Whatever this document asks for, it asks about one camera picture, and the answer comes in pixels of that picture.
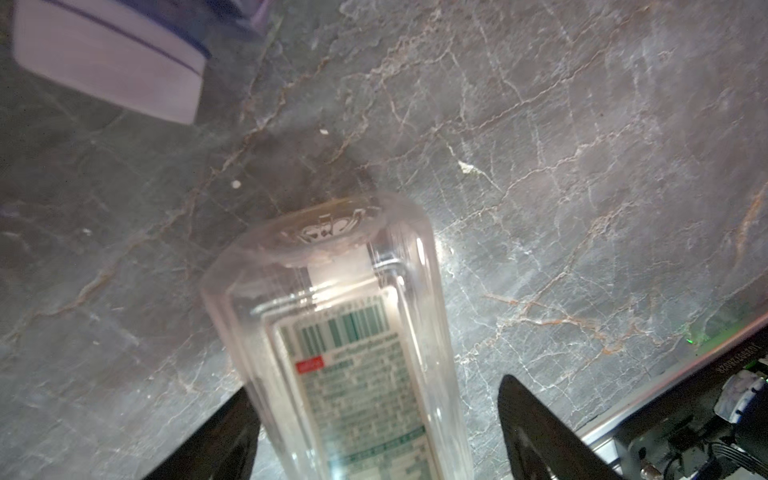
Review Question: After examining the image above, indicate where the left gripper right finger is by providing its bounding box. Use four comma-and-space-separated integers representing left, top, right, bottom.
497, 375, 620, 479

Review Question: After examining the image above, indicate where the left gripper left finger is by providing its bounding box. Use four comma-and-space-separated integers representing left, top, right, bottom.
145, 389, 261, 480

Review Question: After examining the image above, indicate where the green white label bottle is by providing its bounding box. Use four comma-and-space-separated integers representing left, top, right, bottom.
201, 192, 473, 479

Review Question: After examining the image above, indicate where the clear purple tinted bottle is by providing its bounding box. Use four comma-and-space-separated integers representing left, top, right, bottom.
12, 0, 272, 125

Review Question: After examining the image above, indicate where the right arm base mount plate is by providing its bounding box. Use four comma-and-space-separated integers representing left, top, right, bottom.
613, 328, 767, 479

